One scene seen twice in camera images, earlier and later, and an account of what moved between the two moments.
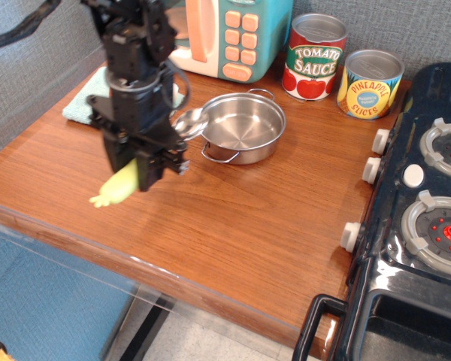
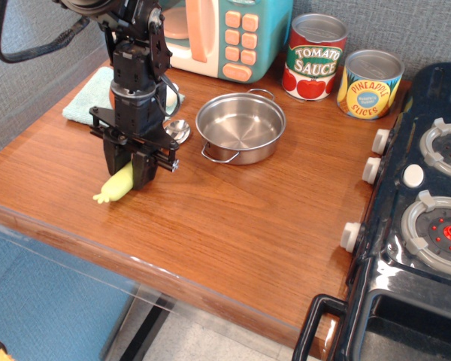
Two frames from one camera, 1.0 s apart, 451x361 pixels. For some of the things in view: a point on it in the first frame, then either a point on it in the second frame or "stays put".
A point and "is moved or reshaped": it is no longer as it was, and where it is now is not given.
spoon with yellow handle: x=123 y=183 is moved or reshaped
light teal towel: x=77 y=109 stays put
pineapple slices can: x=370 y=82 stays put
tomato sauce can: x=314 y=52 stays put
